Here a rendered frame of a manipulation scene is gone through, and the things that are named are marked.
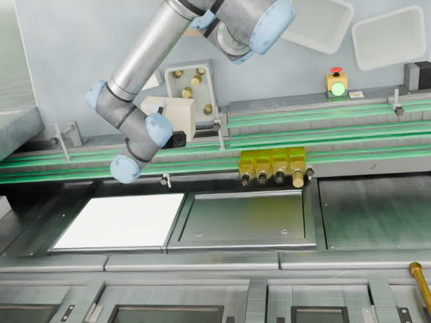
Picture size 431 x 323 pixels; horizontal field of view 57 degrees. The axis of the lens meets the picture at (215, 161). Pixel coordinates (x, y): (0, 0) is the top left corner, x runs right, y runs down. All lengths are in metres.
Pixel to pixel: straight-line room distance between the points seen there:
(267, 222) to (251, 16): 0.74
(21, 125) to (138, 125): 0.93
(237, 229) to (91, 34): 0.95
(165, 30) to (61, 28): 0.93
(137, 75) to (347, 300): 0.77
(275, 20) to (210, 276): 0.74
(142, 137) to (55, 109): 0.96
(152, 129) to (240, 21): 0.33
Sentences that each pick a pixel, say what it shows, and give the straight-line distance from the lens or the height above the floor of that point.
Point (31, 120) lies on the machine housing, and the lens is 1.90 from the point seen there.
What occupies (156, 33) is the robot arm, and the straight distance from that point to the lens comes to 0.89.
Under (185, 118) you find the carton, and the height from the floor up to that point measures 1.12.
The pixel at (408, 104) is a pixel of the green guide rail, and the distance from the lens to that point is 1.51.
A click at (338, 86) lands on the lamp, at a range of 1.50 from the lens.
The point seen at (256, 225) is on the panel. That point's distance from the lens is 1.34.
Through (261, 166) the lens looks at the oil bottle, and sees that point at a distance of 1.36.
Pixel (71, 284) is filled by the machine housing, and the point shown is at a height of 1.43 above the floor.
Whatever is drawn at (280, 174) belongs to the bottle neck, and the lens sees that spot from 1.32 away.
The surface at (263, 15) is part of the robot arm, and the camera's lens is 0.82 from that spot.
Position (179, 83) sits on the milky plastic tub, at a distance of 1.62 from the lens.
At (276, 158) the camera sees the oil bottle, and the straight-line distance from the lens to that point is 1.39.
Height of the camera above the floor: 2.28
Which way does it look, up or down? 61 degrees down
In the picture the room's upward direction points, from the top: 162 degrees counter-clockwise
